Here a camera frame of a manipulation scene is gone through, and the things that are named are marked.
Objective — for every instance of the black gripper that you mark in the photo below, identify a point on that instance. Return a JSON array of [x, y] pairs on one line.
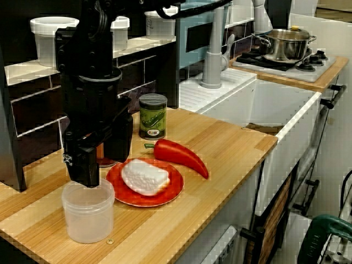
[[93, 110]]

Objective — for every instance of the clear lidless plastic jar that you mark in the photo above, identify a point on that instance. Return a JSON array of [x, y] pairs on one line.
[[88, 217]]

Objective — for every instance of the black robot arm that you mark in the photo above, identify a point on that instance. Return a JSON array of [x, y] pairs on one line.
[[90, 35]]

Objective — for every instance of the orange beans toy can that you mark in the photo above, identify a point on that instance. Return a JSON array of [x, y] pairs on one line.
[[100, 152]]

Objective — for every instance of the green peas toy can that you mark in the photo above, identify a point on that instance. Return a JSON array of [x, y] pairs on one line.
[[152, 118]]

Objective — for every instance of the red toy chili pepper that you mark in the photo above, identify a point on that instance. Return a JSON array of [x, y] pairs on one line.
[[176, 154]]

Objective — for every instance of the red round plate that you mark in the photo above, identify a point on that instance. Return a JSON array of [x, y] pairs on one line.
[[173, 189]]

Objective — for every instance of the black tiled backsplash shelf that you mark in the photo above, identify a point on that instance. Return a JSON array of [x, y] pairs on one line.
[[143, 74]]

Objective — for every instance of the dark grey upright panel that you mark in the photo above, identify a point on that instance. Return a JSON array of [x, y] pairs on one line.
[[11, 137]]

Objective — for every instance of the small white lidded jar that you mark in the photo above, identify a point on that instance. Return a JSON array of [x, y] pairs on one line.
[[121, 35]]

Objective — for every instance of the large white lidded jar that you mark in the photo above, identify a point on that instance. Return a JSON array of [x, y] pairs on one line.
[[44, 41]]

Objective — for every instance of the teal box with black window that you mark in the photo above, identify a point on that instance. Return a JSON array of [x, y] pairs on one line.
[[182, 55]]

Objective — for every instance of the grey toy faucet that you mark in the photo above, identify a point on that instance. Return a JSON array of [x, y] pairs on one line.
[[211, 71]]

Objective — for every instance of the medium white lidded jar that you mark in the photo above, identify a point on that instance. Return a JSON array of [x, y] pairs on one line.
[[160, 27]]

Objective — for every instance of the white toy kitchen cabinet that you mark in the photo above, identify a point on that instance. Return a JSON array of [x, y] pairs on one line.
[[233, 209]]

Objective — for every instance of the grey dishwasher panel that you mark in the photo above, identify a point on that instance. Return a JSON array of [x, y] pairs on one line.
[[222, 247]]

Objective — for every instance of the white toy sink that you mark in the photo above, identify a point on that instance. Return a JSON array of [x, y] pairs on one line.
[[275, 101]]

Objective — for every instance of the stainless steel pot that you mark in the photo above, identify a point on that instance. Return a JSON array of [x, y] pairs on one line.
[[286, 49]]

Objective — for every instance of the steel lid yellow knob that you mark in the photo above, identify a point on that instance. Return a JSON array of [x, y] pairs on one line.
[[286, 33]]

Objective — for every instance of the grey toy stove hob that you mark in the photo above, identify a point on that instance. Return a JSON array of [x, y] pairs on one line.
[[316, 74]]

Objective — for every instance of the wood panel black frame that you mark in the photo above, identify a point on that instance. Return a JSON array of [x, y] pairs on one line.
[[275, 214]]

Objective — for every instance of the white tapered post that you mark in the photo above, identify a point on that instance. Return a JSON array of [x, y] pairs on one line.
[[261, 19]]

